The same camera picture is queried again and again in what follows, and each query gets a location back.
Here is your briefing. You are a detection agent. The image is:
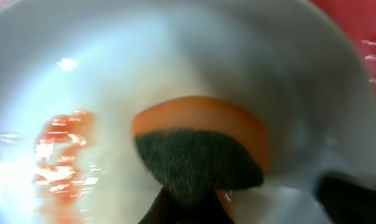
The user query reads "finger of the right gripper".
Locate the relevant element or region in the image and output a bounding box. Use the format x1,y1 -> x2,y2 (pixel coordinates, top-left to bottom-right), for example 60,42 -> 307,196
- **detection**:
314,172 -> 376,224

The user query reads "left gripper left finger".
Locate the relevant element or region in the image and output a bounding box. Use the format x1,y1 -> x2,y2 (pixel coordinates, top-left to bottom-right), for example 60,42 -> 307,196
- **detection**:
138,187 -> 188,224

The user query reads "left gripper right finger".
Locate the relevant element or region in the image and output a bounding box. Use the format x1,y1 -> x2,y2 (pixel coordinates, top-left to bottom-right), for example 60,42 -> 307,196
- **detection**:
187,190 -> 234,224

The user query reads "green orange sponge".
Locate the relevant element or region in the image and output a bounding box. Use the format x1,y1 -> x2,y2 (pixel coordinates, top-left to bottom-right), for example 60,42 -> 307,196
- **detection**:
131,96 -> 270,205

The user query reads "white plate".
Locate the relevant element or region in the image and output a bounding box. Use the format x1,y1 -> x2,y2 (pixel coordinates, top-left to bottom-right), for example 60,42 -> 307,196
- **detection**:
0,0 -> 376,224

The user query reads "red plastic tray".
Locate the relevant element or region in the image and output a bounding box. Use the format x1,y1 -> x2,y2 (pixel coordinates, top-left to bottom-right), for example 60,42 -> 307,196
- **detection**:
310,0 -> 376,187

